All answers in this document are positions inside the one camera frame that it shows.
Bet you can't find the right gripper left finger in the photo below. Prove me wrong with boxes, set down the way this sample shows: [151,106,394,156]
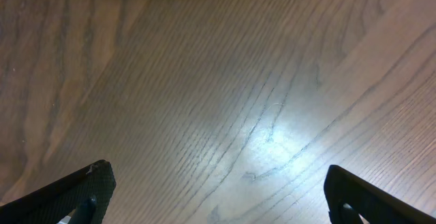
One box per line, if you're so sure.
[1,160,116,223]

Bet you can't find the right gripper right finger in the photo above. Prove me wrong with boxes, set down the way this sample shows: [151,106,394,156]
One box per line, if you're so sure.
[324,165,435,224]

